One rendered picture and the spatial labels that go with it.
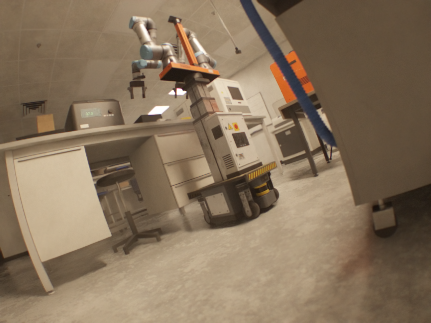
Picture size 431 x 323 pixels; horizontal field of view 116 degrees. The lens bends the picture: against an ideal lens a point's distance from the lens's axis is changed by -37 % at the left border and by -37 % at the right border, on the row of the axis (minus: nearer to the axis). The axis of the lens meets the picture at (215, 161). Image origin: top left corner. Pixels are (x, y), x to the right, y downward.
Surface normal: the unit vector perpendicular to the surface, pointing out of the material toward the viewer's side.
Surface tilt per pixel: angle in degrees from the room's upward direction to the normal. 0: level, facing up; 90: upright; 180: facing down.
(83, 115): 90
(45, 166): 90
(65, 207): 90
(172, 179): 90
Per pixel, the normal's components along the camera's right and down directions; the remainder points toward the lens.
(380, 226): -0.64, 0.19
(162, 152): 0.68, -0.29
